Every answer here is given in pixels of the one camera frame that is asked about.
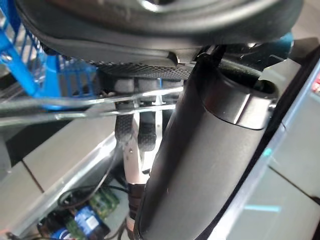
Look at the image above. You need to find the blue plastic shopping basket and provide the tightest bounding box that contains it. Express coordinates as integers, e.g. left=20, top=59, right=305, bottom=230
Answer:
left=0, top=0, right=187, bottom=127

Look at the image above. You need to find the Pepsi cola bottle blue cap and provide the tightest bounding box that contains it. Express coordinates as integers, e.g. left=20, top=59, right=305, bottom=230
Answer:
left=37, top=217, right=76, bottom=240
left=72, top=206, right=112, bottom=237

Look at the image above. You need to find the dark green soda bottle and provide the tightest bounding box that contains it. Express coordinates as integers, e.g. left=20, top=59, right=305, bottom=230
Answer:
left=88, top=188, right=121, bottom=218

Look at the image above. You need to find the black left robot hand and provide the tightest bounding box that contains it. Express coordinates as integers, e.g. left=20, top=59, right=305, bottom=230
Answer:
left=14, top=0, right=305, bottom=240

